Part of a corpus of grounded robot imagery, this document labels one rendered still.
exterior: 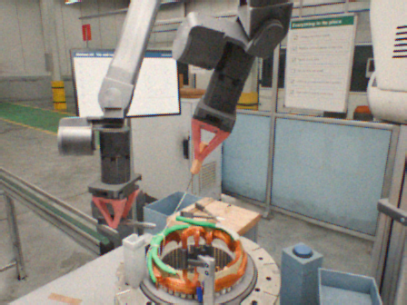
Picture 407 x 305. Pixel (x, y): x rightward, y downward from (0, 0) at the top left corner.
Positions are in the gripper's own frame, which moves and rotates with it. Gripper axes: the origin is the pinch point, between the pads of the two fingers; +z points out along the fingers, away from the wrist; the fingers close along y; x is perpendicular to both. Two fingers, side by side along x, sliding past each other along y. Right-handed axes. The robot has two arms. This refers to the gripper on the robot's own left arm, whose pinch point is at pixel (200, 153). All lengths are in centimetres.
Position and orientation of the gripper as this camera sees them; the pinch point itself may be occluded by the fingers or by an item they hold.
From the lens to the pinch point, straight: 55.3
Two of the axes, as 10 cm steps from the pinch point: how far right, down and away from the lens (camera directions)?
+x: 9.4, 3.5, 0.1
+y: -1.1, 3.3, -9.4
